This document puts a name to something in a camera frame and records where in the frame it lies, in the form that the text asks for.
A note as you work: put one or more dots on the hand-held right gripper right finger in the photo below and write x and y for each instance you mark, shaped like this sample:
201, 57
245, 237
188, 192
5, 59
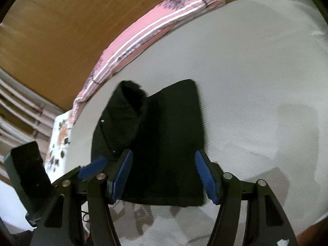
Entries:
207, 176

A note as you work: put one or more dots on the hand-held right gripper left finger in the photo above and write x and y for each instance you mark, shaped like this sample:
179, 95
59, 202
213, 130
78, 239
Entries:
123, 176

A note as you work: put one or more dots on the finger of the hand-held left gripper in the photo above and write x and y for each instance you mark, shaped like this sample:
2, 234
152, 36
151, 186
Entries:
93, 167

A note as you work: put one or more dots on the black pants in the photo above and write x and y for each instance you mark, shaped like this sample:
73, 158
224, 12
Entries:
166, 133

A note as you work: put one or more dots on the white floral pillow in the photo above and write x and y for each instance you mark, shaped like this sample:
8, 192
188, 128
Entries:
60, 138

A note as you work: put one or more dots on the beige curtain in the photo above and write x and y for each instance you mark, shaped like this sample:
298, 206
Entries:
23, 107

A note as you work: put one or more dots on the pink striped tree-print pillow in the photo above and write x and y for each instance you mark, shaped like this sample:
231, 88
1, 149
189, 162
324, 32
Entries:
87, 92
158, 28

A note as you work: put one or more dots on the grey bed sheet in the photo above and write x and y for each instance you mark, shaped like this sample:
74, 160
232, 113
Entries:
243, 94

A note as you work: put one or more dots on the wooden headboard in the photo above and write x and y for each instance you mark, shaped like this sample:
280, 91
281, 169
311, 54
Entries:
64, 30

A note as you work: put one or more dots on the cream satin blanket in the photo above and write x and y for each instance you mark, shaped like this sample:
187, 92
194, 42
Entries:
294, 7

